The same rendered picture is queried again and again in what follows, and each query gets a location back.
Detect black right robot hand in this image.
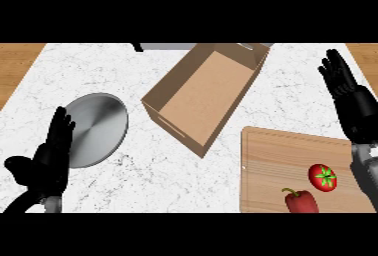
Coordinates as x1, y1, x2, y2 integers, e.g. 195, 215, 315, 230
317, 48, 378, 146

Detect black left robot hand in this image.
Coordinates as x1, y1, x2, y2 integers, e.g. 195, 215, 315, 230
3, 106, 77, 202

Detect red tomato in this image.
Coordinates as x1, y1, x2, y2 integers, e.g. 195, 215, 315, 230
307, 163, 340, 193

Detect pale wooden cutting board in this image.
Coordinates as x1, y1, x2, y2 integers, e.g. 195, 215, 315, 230
239, 125, 378, 214

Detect open cardboard box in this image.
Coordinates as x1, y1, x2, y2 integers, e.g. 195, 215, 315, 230
140, 43, 272, 159

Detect round steel pan lid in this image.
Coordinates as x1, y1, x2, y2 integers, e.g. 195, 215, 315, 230
64, 92, 130, 169

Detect red bell pepper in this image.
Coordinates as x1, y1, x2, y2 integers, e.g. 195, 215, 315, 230
281, 187, 320, 214

